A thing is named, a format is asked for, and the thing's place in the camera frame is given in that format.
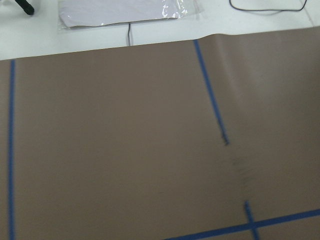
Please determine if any clear plastic bag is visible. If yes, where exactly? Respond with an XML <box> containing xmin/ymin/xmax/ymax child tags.
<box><xmin>57</xmin><ymin>0</ymin><xmax>204</xmax><ymax>31</ymax></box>

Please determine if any black camera tripod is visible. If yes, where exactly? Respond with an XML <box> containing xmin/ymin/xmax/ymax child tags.
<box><xmin>15</xmin><ymin>0</ymin><xmax>35</xmax><ymax>16</ymax></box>

